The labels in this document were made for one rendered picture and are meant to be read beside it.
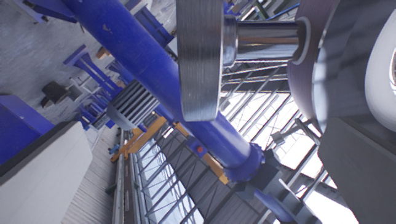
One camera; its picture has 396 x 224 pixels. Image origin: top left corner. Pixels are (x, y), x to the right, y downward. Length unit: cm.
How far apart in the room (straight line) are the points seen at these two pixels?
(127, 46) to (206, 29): 142
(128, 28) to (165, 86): 47
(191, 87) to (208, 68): 2
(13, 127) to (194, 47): 267
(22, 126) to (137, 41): 165
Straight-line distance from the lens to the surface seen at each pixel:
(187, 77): 18
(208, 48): 18
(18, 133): 279
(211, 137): 175
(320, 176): 688
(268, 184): 188
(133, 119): 355
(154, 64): 157
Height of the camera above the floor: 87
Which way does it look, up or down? 18 degrees up
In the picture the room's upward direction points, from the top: 136 degrees clockwise
